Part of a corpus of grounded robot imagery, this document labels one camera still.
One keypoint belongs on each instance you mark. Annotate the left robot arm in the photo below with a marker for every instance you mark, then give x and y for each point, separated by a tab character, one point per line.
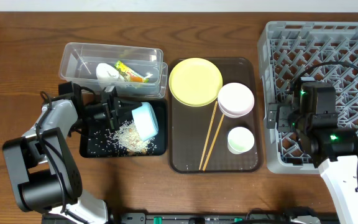
43	173

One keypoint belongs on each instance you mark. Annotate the right wooden chopstick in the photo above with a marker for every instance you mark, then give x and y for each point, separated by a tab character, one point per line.
213	142

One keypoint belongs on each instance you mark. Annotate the brown serving tray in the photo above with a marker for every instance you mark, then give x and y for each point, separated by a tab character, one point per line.
189	128

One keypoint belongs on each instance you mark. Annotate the yellow green snack wrapper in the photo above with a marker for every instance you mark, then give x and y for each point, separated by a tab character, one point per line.
128	74

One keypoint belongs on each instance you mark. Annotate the yellow plate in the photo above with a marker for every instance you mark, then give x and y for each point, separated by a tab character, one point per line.
195	82

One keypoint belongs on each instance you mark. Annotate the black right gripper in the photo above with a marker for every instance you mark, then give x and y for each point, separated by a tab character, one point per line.
272	117

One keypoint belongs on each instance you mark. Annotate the grey dishwasher rack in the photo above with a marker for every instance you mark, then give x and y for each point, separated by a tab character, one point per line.
287	48

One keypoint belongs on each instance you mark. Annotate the pink white bowl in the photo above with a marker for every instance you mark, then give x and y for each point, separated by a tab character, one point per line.
235	100

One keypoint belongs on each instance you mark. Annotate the light blue bowl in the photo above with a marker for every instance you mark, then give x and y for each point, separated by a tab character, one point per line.
145	121

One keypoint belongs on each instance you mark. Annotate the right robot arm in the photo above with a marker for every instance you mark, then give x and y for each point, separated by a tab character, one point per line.
312	116

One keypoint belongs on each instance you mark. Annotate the small white cup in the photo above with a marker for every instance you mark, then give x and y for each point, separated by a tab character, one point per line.
240	140

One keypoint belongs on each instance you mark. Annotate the clear plastic waste bin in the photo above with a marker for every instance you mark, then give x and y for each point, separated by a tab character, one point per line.
80	60

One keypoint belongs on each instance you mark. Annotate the black waste tray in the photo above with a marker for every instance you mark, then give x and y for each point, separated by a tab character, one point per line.
160	110

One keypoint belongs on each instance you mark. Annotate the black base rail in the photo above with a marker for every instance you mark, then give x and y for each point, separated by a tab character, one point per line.
256	215

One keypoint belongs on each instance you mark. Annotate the rice food scraps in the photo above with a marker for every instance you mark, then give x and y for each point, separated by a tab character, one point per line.
123	142

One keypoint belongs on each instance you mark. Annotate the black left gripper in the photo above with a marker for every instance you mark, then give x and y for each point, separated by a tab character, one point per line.
112	109

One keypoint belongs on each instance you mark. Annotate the white napkin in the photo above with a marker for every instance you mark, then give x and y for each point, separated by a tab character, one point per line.
106	73

